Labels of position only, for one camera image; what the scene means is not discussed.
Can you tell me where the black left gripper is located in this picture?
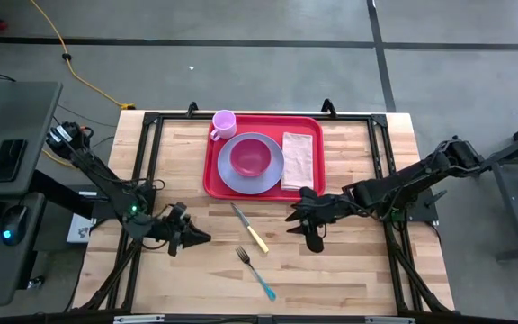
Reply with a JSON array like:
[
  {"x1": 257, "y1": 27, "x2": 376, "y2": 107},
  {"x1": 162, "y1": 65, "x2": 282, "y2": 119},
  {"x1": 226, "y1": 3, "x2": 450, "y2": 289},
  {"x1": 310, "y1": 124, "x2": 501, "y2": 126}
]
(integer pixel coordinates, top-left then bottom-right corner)
[{"x1": 153, "y1": 202, "x2": 212, "y2": 257}]

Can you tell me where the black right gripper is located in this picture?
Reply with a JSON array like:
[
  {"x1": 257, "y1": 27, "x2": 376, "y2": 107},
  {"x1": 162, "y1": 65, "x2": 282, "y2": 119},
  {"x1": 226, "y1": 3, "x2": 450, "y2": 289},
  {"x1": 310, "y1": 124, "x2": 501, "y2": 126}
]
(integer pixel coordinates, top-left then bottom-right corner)
[{"x1": 284, "y1": 187, "x2": 348, "y2": 254}]

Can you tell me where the knife with cream handle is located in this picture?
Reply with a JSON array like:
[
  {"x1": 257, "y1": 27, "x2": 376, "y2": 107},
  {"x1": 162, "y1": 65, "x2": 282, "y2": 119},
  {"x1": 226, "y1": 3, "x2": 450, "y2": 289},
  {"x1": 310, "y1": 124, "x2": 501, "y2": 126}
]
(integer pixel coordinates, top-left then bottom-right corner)
[{"x1": 229, "y1": 202, "x2": 271, "y2": 255}]

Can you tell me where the beige cloth napkin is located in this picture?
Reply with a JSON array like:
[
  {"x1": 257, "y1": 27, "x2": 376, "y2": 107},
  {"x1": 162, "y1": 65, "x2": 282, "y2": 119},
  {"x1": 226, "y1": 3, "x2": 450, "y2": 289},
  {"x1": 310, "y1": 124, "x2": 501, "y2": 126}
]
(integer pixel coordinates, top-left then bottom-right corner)
[{"x1": 280, "y1": 131, "x2": 315, "y2": 192}]

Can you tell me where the lavender plastic plate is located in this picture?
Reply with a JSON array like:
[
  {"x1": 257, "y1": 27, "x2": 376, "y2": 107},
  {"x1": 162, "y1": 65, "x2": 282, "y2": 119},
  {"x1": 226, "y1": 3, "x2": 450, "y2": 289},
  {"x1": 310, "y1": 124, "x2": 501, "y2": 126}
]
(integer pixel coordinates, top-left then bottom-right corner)
[{"x1": 216, "y1": 131, "x2": 286, "y2": 196}]

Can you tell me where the fork with teal handle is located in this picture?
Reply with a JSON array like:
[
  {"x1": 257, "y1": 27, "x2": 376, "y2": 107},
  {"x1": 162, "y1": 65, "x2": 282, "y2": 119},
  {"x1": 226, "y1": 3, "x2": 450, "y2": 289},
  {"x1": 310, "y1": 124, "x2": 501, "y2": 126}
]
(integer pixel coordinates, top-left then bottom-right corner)
[{"x1": 235, "y1": 245, "x2": 277, "y2": 303}]

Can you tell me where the magenta plastic bowl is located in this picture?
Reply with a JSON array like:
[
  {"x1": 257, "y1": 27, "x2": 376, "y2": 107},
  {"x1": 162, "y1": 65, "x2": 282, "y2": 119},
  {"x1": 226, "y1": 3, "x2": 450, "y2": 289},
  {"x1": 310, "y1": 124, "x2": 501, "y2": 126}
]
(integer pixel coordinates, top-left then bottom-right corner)
[{"x1": 228, "y1": 137, "x2": 272, "y2": 178}]

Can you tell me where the pale pink mug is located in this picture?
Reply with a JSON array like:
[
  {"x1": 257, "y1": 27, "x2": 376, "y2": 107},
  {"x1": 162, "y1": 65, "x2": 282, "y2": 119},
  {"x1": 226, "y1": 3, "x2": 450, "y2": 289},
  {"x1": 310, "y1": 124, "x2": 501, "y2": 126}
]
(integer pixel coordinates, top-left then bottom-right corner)
[{"x1": 209, "y1": 109, "x2": 237, "y2": 142}]

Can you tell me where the red plastic tray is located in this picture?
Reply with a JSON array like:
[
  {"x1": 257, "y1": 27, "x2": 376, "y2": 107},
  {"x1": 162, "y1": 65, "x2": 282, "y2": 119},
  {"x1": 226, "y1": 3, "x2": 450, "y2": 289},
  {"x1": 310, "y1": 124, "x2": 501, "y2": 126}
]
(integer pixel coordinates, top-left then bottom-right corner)
[{"x1": 202, "y1": 114, "x2": 327, "y2": 202}]

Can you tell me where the white printed box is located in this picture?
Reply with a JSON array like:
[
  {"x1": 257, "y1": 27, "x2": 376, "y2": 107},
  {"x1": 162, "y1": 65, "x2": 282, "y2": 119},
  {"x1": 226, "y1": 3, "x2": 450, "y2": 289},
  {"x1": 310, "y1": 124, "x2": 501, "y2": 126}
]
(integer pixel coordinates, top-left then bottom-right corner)
[{"x1": 66, "y1": 213, "x2": 96, "y2": 244}]

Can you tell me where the black computer mouse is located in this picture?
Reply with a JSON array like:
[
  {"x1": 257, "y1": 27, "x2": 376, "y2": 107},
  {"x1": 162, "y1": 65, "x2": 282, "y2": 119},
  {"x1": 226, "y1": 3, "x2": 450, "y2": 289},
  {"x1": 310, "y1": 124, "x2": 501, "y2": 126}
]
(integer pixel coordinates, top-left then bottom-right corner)
[{"x1": 0, "y1": 204, "x2": 30, "y2": 248}]

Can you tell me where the black smartphone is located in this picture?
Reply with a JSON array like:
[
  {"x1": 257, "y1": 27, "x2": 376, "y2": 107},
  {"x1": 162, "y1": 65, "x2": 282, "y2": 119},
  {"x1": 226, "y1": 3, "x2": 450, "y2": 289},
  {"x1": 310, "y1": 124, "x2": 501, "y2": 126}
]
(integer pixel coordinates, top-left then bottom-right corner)
[{"x1": 0, "y1": 139, "x2": 28, "y2": 184}]

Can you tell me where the grey desk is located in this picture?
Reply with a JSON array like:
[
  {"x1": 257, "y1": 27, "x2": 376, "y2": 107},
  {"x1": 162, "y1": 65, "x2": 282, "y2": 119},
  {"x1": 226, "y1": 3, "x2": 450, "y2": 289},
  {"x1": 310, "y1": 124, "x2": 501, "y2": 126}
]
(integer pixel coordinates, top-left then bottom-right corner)
[{"x1": 0, "y1": 80, "x2": 64, "y2": 308}]

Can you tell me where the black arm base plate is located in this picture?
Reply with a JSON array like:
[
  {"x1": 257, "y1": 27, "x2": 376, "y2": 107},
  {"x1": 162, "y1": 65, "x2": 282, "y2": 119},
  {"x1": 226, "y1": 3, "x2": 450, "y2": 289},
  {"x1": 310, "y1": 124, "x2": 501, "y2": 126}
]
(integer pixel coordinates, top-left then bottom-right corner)
[
  {"x1": 90, "y1": 184, "x2": 156, "y2": 221},
  {"x1": 378, "y1": 188, "x2": 449, "y2": 224}
]

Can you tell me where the silver metal bracket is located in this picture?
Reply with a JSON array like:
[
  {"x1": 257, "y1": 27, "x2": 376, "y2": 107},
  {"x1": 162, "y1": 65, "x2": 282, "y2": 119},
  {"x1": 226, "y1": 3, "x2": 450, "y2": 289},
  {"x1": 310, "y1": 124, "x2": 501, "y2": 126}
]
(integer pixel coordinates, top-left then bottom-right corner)
[
  {"x1": 113, "y1": 314, "x2": 165, "y2": 324},
  {"x1": 364, "y1": 316, "x2": 417, "y2": 324}
]

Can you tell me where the black aluminium table frame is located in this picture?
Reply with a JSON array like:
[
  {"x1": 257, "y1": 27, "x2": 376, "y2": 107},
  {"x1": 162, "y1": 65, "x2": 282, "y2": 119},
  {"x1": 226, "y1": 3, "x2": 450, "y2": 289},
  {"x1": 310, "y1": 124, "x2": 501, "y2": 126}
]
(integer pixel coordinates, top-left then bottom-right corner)
[{"x1": 73, "y1": 110, "x2": 457, "y2": 316}]

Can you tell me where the yellow extension cord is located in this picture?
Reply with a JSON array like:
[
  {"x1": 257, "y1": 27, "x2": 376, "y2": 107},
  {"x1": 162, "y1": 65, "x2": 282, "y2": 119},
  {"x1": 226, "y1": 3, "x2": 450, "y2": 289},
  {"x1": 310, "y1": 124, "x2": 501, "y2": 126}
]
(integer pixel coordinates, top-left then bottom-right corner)
[{"x1": 29, "y1": 0, "x2": 138, "y2": 112}]

